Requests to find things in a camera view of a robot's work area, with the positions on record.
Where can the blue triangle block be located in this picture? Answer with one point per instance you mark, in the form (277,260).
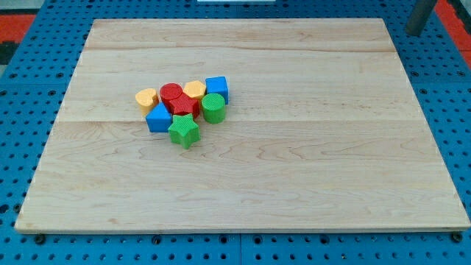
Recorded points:
(159,119)

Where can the red cylinder block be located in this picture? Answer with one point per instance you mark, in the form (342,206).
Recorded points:
(169,92)

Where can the green star block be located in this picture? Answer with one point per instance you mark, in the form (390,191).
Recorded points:
(184,130)

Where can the green cylinder block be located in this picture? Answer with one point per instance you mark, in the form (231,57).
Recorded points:
(213,108)

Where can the blue cube block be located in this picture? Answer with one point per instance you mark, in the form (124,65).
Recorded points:
(218,85)

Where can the yellow heart block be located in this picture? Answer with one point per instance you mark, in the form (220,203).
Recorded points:
(146,99)

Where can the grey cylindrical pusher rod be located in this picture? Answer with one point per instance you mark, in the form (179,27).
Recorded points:
(419,16)

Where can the red star block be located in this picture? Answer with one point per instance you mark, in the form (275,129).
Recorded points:
(184,105)

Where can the large wooden board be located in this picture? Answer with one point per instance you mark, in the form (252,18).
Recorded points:
(323,134)

